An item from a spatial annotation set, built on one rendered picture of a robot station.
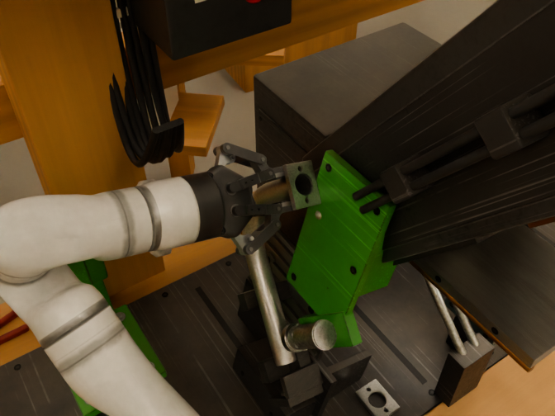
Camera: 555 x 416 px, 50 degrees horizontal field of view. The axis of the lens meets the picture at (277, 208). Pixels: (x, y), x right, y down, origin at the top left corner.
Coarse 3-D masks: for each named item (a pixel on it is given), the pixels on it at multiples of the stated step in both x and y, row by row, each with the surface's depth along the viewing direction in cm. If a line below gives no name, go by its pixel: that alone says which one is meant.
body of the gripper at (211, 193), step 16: (192, 176) 65; (208, 176) 65; (224, 176) 68; (240, 176) 69; (208, 192) 63; (224, 192) 67; (240, 192) 68; (208, 208) 63; (224, 208) 64; (208, 224) 63; (224, 224) 65; (240, 224) 68
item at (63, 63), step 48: (0, 0) 65; (48, 0) 68; (96, 0) 71; (0, 48) 68; (48, 48) 71; (96, 48) 75; (48, 96) 75; (96, 96) 79; (48, 144) 79; (96, 144) 83; (48, 192) 88; (96, 192) 88
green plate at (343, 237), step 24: (336, 168) 69; (336, 192) 70; (312, 216) 75; (336, 216) 71; (360, 216) 68; (384, 216) 65; (312, 240) 76; (336, 240) 72; (360, 240) 68; (312, 264) 77; (336, 264) 73; (360, 264) 69; (384, 264) 74; (312, 288) 78; (336, 288) 74; (360, 288) 71
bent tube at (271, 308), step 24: (288, 168) 71; (312, 168) 73; (264, 192) 76; (288, 192) 72; (312, 192) 72; (264, 216) 81; (264, 264) 82; (264, 288) 82; (264, 312) 82; (288, 360) 81
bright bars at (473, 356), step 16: (432, 288) 81; (448, 320) 81; (464, 320) 82; (480, 336) 83; (448, 352) 81; (464, 352) 81; (480, 352) 81; (448, 368) 83; (464, 368) 80; (480, 368) 84; (448, 384) 84; (464, 384) 84; (448, 400) 86
